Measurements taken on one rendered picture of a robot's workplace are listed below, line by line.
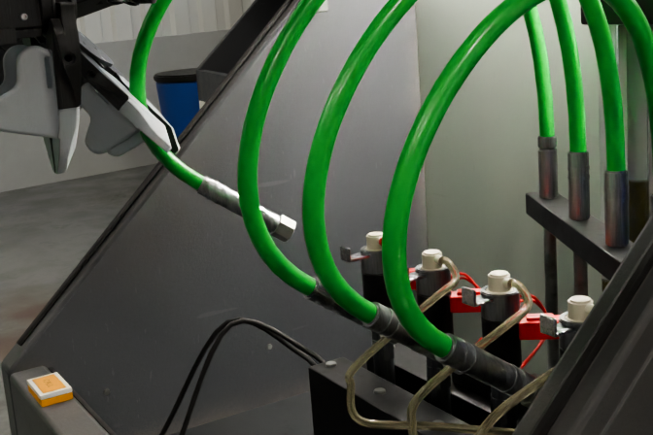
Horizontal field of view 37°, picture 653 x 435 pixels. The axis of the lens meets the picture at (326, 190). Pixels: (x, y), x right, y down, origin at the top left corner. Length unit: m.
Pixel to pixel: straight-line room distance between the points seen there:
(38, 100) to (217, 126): 0.43
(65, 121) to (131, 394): 0.49
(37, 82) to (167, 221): 0.42
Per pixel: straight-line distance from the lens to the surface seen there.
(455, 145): 1.20
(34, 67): 0.70
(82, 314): 1.08
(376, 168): 1.21
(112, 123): 0.87
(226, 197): 0.89
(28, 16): 0.69
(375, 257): 0.84
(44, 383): 1.00
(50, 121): 0.71
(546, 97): 0.94
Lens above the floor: 1.32
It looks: 12 degrees down
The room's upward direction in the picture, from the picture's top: 4 degrees counter-clockwise
